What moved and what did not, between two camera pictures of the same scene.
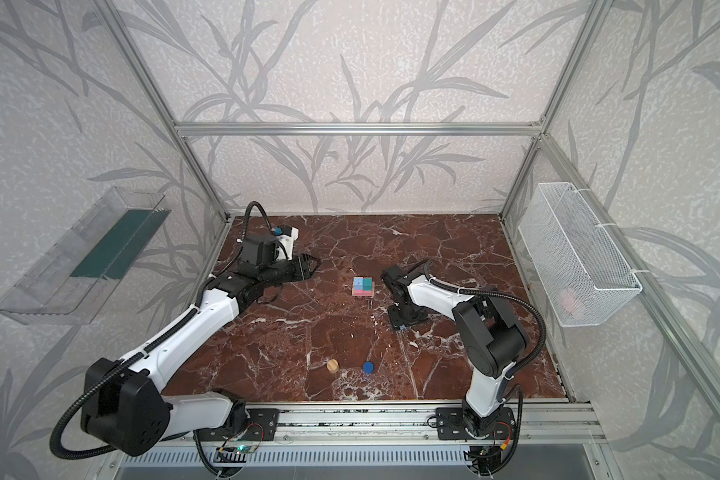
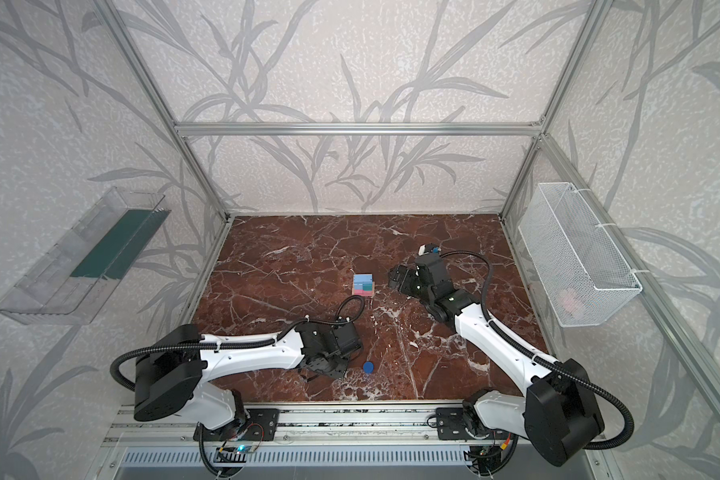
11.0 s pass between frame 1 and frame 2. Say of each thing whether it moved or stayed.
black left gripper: moved
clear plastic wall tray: stayed
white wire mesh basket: stayed
